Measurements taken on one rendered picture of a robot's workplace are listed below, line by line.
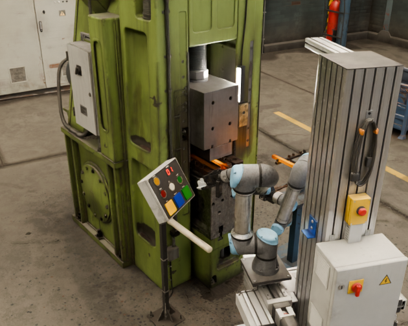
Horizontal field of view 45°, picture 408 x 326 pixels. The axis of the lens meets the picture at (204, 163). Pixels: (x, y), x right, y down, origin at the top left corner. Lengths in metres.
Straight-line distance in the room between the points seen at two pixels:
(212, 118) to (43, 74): 5.46
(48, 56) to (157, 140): 5.32
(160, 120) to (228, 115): 0.48
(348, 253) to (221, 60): 1.84
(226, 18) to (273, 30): 7.62
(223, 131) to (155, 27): 0.85
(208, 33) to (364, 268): 1.78
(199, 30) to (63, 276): 2.21
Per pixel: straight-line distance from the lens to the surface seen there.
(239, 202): 2.49
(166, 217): 2.91
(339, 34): 10.58
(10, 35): 8.20
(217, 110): 3.25
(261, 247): 2.65
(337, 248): 2.31
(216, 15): 3.29
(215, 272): 3.83
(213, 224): 3.55
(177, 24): 3.09
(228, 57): 3.52
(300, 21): 11.36
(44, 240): 4.64
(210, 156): 3.35
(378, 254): 2.32
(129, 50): 3.38
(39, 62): 8.36
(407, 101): 6.74
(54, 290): 4.06
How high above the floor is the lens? 2.54
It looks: 26 degrees down
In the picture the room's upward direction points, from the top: straight up
